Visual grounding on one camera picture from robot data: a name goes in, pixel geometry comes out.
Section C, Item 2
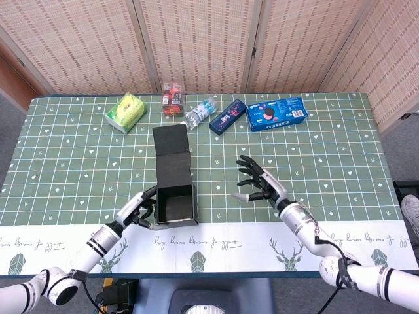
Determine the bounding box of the green grid tablecloth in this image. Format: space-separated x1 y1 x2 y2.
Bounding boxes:
0 92 395 279

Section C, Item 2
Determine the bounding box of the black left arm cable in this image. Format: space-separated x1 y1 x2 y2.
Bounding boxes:
81 281 102 314

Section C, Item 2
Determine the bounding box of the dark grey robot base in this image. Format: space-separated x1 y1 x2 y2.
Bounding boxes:
136 277 276 314

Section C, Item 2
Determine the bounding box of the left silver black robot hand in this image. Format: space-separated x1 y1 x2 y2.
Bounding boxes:
114 185 158 230

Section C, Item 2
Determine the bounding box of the green tissue pack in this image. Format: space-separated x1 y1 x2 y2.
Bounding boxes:
104 92 147 135

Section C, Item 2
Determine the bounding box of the clear plastic water bottle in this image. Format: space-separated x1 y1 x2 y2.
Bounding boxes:
181 97 219 131

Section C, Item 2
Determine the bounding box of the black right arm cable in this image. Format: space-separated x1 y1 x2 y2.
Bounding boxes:
314 225 348 314

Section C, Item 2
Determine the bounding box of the black device under table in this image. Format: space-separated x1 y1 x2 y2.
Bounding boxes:
94 278 138 314

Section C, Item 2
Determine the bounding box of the bamboo folding screen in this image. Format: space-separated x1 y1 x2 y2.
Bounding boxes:
0 0 419 135

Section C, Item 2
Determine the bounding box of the black paper box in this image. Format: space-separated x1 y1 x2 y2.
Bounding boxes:
152 124 200 226

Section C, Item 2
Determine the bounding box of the black plastic tray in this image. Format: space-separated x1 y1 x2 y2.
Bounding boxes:
392 179 419 203

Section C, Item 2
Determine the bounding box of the white sneaker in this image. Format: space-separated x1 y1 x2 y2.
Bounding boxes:
401 194 419 237

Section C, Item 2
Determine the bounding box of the red snack package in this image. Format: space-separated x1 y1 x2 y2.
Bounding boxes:
161 81 187 118

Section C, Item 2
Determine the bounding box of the dark blue slim box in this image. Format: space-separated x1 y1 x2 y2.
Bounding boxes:
209 99 247 135

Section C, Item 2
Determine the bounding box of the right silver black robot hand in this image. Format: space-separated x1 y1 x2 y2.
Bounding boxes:
231 155 289 210

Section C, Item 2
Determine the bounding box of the blue Oreo cookie package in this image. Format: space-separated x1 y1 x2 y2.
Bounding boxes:
245 96 308 133

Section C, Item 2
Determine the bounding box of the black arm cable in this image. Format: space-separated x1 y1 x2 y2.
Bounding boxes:
81 281 102 314
314 225 348 314

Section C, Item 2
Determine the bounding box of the brown wooden door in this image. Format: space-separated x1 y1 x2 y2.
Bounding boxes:
0 48 40 111

